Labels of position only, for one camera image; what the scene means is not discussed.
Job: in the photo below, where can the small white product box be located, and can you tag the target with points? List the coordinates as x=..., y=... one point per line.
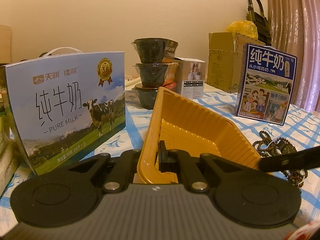
x=190, y=77

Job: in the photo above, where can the dark blue milk carton box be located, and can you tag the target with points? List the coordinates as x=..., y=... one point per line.
x=266, y=84

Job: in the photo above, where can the gold plastic tray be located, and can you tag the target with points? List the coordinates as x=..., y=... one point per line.
x=185, y=125

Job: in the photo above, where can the top black food bowl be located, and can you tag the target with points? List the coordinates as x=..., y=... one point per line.
x=155, y=50

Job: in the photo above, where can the brown cardboard box left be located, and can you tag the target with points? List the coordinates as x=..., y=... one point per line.
x=5, y=44

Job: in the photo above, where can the bottom black food bowl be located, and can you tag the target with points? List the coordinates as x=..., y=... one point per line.
x=147, y=95

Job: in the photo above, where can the yellow plastic bag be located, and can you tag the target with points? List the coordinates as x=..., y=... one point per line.
x=244, y=27

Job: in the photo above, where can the black food bowl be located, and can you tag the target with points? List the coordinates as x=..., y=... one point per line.
x=155, y=50
x=147, y=95
x=156, y=74

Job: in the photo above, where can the open cardboard box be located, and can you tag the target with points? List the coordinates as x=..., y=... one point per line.
x=225, y=59

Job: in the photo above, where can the black folding cart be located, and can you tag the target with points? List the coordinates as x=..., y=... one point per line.
x=260, y=21

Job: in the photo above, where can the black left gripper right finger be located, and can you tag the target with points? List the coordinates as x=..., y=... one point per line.
x=184, y=166

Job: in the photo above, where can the pink curtain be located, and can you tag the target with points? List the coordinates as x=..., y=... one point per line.
x=294, y=28

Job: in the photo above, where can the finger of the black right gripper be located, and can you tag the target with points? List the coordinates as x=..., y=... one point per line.
x=303, y=160

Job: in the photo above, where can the middle black food bowl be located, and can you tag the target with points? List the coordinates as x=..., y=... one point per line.
x=156, y=74

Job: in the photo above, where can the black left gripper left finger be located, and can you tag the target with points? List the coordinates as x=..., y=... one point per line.
x=123, y=172

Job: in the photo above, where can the light blue milk carton box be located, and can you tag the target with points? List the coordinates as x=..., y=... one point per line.
x=62, y=107

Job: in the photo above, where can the stack of books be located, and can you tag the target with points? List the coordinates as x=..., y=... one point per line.
x=10, y=156

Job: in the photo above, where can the black watch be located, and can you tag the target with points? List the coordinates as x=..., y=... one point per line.
x=285, y=147

